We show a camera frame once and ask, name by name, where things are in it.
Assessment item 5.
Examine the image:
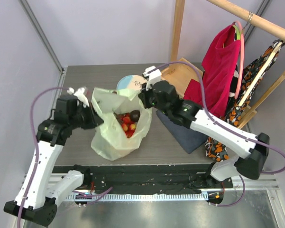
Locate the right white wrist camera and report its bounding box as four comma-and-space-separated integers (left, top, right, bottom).
142, 66, 162, 90

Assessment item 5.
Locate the orange black patterned garment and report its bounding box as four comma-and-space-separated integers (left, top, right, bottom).
204, 39, 282, 162

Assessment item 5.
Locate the wooden clothes rack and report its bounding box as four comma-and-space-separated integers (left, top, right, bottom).
162, 0, 285, 128

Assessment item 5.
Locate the red strawberries cluster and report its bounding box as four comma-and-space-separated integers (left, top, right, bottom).
114, 113, 137, 138

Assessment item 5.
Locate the white slotted cable duct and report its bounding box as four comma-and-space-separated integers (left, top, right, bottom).
66, 192, 209, 202

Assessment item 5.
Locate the green avocado print plastic bag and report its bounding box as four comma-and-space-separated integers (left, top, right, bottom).
91, 87, 152, 161

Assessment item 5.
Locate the round wooden fruit plate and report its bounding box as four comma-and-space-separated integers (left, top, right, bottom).
116, 75, 147, 90

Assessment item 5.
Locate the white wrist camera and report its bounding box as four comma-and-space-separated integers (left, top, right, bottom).
67, 86, 90, 108
142, 66, 162, 90

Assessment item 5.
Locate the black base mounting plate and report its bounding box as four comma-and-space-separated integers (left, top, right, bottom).
54, 163, 234, 194

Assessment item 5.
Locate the dark blue folded cloth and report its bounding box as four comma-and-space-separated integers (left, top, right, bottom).
156, 111, 207, 154

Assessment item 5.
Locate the pink plastic hanger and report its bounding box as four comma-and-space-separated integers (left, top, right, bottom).
233, 20, 245, 99

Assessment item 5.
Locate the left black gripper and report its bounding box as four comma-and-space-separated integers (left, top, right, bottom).
69, 102, 104, 130

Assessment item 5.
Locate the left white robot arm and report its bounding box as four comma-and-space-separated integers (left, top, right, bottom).
4, 92, 104, 227

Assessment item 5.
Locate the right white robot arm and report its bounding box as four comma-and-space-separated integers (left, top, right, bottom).
138, 81, 270, 188

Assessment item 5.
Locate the red shirt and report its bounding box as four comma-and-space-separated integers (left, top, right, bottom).
183, 25, 243, 117

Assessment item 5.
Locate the aluminium corner frame profile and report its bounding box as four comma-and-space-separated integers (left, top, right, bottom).
19, 0, 64, 74

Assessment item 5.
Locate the wooden hanger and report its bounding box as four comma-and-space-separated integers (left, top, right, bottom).
238, 41, 285, 106

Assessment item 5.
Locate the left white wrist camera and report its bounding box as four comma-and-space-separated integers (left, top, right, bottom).
67, 86, 90, 108

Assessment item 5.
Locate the dark brown plum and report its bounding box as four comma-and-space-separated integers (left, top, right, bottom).
129, 110, 140, 122

